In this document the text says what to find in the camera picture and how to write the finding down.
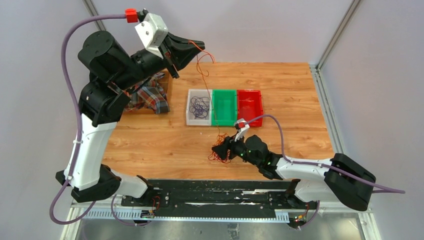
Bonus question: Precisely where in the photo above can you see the plaid shirt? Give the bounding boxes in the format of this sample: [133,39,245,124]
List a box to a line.
[124,71,171,115]

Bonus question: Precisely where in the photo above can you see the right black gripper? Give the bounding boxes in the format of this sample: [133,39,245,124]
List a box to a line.
[212,131,261,168]

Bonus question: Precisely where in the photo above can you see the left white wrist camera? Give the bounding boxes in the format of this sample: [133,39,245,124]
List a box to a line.
[134,13,168,59]

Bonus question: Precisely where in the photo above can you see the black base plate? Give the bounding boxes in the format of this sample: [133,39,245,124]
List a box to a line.
[123,179,315,210]

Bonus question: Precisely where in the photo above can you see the white plastic bin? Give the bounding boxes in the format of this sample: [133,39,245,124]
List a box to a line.
[185,89,212,126]

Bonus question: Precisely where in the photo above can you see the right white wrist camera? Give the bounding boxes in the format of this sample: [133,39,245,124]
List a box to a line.
[233,118,250,142]

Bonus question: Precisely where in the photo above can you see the wooden tray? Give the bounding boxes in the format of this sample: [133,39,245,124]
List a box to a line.
[134,72,173,114]

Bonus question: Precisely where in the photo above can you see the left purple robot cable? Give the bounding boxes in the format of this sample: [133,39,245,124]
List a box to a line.
[48,8,157,228]

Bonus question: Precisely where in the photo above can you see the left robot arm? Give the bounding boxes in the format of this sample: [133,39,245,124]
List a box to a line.
[55,30,205,207]

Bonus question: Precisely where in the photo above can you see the orange cable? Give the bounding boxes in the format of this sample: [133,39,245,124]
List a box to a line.
[188,40,222,137]

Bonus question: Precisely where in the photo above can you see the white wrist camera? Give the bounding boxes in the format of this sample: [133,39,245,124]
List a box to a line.
[134,13,168,59]
[233,118,250,142]

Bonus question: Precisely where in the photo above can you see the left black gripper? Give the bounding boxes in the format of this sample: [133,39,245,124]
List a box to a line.
[113,31,205,92]

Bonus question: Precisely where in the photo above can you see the aluminium frame rail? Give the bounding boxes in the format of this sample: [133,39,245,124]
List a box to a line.
[84,191,361,224]

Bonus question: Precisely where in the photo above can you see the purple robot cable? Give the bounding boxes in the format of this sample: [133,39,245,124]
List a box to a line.
[48,8,157,228]
[235,114,407,230]

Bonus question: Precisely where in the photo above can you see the red plastic bin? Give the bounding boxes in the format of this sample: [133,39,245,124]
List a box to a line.
[236,89,264,121]

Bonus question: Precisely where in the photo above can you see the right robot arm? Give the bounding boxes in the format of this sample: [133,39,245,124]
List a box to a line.
[211,135,376,212]

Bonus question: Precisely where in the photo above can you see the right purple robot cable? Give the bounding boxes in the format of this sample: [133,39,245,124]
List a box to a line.
[235,114,407,230]

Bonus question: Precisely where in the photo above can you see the green plastic bin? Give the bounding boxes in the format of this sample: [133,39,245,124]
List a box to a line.
[211,89,238,127]

